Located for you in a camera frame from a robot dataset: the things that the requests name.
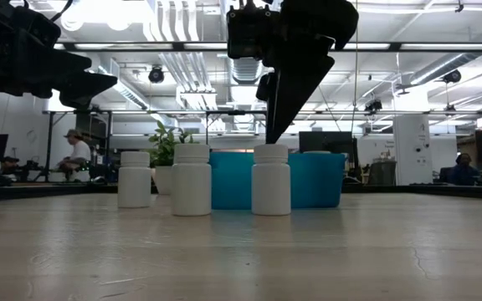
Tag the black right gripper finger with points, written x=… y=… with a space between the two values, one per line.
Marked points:
x=272 y=108
x=295 y=88

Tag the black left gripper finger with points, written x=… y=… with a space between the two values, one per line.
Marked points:
x=63 y=62
x=86 y=88

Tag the blue plastic basket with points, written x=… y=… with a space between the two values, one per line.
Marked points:
x=316 y=180

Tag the black computer monitor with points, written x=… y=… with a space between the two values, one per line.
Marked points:
x=325 y=142

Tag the person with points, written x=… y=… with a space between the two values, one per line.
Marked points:
x=78 y=150
x=9 y=164
x=463 y=171

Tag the green potted plant white pot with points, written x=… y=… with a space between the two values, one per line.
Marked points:
x=163 y=146

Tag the white pillar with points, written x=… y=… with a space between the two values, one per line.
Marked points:
x=411 y=148

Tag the background metal frame rig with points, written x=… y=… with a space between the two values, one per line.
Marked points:
x=237 y=112

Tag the silver ventilation duct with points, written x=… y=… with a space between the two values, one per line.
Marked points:
x=245 y=71

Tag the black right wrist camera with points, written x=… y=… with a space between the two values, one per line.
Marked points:
x=247 y=33

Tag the black overhead frame rail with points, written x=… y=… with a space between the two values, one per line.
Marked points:
x=140 y=46

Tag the black hanging camera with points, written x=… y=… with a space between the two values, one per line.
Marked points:
x=372 y=105
x=452 y=76
x=155 y=75

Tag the black aluminium table frame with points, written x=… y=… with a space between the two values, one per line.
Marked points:
x=433 y=191

